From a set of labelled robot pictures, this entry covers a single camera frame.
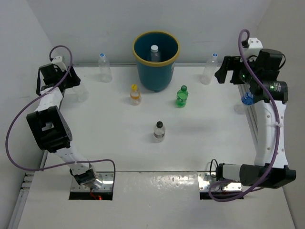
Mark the blue bin yellow rim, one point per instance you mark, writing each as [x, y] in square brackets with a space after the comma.
[156, 76]

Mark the square clear bottle white cap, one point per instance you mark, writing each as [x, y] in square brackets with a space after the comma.
[154, 55]

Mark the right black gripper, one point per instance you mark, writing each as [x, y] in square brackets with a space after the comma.
[230, 63]

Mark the green plastic bottle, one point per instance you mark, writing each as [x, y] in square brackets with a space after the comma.
[181, 96]

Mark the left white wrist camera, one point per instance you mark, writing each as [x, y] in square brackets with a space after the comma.
[58, 60]

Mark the small bottle yellow cap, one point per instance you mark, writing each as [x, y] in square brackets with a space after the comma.
[135, 95]

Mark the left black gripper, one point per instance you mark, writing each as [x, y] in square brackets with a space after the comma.
[74, 80]

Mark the small bottle black cap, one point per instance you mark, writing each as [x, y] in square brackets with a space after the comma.
[159, 131]

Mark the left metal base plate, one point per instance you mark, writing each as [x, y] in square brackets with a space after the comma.
[102, 184]

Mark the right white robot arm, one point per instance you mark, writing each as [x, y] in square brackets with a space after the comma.
[270, 110]

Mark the bottle with blue label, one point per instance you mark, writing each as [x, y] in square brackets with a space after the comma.
[246, 101]

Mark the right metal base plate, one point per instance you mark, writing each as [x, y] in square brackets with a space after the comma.
[206, 179]

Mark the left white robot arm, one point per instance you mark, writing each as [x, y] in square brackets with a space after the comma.
[49, 128]

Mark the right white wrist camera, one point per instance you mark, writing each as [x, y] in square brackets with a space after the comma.
[252, 46]

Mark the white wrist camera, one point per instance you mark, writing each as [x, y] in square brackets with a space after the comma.
[58, 60]
[252, 46]

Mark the metal base plate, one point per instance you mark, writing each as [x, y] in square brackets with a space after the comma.
[102, 184]
[206, 179]

